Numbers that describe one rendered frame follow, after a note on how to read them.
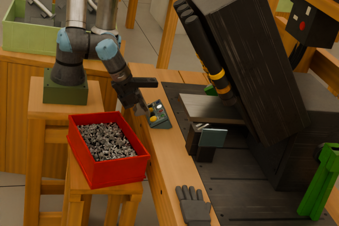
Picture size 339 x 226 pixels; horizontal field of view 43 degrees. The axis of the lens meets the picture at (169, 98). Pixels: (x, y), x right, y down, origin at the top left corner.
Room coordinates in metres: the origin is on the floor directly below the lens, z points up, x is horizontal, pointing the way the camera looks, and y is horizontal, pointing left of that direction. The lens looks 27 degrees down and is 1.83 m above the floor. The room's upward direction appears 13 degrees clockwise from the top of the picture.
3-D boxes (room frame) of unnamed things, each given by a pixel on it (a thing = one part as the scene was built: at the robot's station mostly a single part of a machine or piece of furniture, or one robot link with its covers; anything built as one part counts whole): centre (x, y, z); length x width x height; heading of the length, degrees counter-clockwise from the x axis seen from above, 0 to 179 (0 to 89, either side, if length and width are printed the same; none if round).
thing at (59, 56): (1.71, 0.45, 1.10); 0.13 x 0.12 x 0.14; 108
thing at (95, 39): (1.55, 0.29, 1.19); 0.11 x 0.11 x 0.08; 18
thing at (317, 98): (1.44, -0.47, 1.07); 0.30 x 0.18 x 0.34; 18
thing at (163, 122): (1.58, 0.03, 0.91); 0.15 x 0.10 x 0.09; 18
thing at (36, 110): (1.71, 0.46, 0.83); 0.32 x 0.32 x 0.04; 19
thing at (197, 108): (1.39, -0.24, 1.11); 0.39 x 0.16 x 0.03; 108
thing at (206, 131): (1.36, -0.19, 0.97); 0.10 x 0.02 x 0.14; 108
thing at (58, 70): (1.71, 0.46, 0.98); 0.15 x 0.15 x 0.10
